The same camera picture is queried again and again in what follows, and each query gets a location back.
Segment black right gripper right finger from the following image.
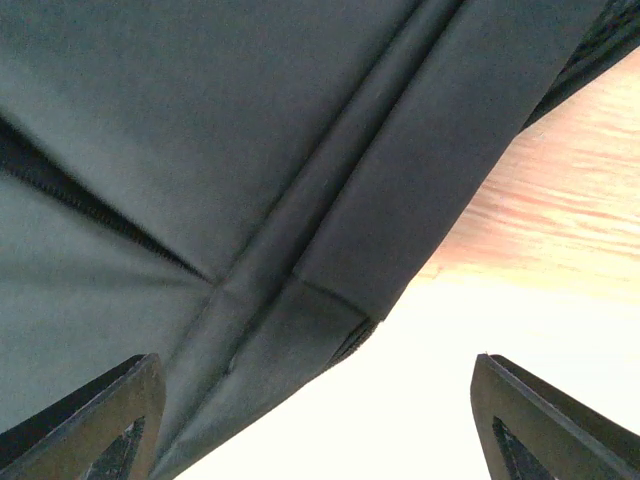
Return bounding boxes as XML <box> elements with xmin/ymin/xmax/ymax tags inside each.
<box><xmin>470</xmin><ymin>354</ymin><xmax>639</xmax><ymax>479</ymax></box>

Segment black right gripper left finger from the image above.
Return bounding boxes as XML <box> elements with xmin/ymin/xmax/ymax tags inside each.
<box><xmin>1</xmin><ymin>354</ymin><xmax>166</xmax><ymax>479</ymax></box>

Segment black student backpack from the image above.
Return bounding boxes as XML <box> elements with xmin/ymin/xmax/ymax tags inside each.
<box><xmin>1</xmin><ymin>1</ymin><xmax>639</xmax><ymax>479</ymax></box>

